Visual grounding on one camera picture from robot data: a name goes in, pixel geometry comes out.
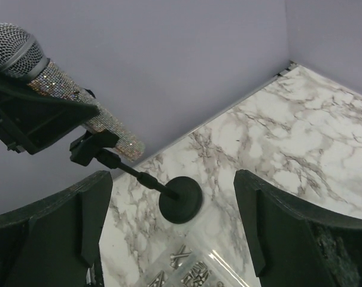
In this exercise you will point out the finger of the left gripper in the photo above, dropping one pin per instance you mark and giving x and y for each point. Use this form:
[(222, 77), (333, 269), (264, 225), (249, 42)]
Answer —
[(32, 122)]

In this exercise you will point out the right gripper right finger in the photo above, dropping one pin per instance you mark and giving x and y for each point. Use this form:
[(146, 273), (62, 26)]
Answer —
[(293, 242)]

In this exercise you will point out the black desk mic stand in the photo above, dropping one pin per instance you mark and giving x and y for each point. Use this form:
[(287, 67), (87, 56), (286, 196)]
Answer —
[(180, 199)]

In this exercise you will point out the clear plastic screw box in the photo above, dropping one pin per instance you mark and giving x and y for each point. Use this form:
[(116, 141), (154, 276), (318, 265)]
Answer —
[(185, 263)]

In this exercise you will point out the glitter silver microphone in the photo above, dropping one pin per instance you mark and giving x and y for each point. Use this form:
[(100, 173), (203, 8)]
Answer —
[(22, 58)]

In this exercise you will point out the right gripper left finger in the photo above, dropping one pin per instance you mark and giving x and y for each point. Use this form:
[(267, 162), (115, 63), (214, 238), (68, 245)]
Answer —
[(55, 241)]

